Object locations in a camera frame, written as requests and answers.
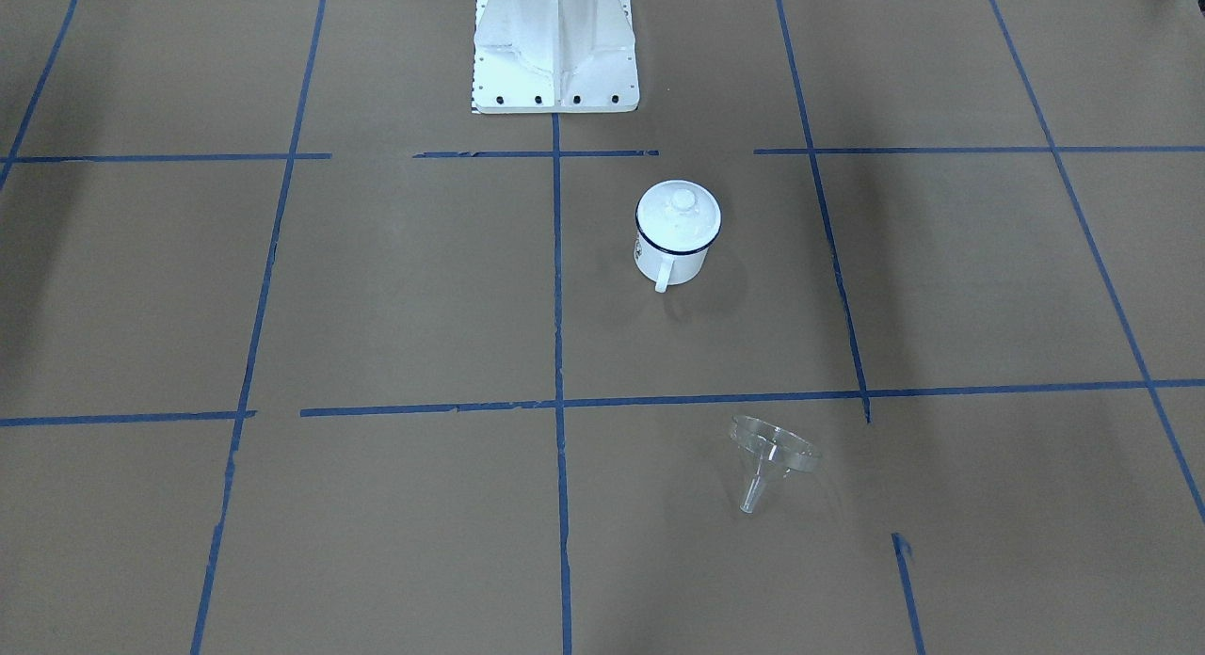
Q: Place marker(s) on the white mug lid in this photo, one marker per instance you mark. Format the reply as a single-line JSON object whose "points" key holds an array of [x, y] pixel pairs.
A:
{"points": [[678, 217]]}

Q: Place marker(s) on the clear glass funnel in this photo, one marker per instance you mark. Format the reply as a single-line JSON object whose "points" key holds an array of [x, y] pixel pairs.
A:
{"points": [[769, 454]]}

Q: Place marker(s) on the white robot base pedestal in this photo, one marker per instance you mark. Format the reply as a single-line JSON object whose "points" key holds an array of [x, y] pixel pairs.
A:
{"points": [[546, 56]]}

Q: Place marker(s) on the white enamel mug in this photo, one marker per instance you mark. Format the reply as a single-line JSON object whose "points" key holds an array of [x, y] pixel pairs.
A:
{"points": [[664, 269]]}

